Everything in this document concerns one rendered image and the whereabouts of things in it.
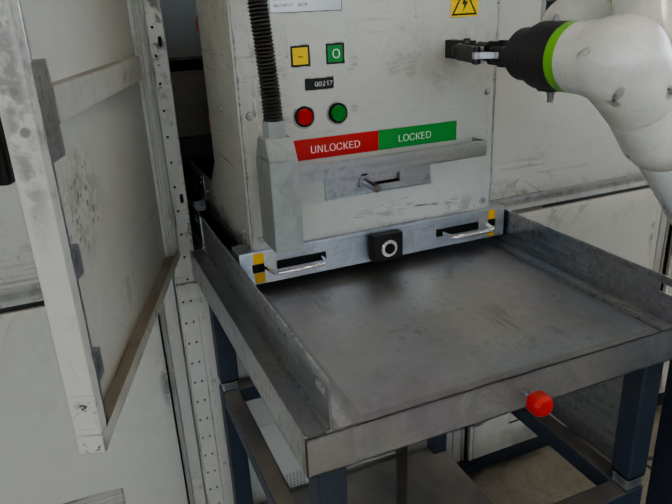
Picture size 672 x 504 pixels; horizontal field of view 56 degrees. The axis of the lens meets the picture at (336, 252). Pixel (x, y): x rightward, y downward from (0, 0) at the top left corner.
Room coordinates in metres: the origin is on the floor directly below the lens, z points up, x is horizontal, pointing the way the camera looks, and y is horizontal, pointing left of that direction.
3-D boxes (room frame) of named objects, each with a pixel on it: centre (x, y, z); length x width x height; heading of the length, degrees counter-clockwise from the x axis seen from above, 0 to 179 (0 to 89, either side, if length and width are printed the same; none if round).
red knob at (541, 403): (0.69, -0.25, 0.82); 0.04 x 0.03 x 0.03; 22
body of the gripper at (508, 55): (0.97, -0.29, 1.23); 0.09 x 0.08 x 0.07; 22
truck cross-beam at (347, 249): (1.11, -0.08, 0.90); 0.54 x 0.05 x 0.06; 112
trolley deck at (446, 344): (1.02, -0.11, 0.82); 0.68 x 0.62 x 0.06; 22
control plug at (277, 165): (0.95, 0.08, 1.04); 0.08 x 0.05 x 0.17; 22
